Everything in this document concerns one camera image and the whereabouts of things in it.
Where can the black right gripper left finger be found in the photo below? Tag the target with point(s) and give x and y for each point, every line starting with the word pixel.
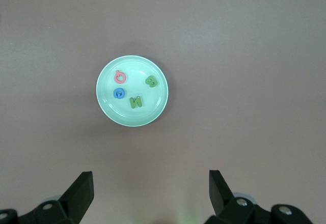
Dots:
pixel 56 206

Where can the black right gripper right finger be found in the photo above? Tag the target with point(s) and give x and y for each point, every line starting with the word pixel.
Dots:
pixel 239 208

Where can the blue foam letter G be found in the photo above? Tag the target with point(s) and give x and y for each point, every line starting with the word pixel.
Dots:
pixel 119 93

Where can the green foam letter N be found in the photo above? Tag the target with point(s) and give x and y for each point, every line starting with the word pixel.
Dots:
pixel 135 102

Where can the red foam letter Q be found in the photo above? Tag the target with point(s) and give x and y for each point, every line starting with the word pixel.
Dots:
pixel 119 77

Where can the green foam letter B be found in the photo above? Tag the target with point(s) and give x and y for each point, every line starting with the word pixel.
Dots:
pixel 151 81

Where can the green plate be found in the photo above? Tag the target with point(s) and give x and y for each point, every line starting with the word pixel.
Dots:
pixel 132 112

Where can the brown table cover sheet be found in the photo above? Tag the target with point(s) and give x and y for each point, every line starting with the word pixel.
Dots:
pixel 229 56

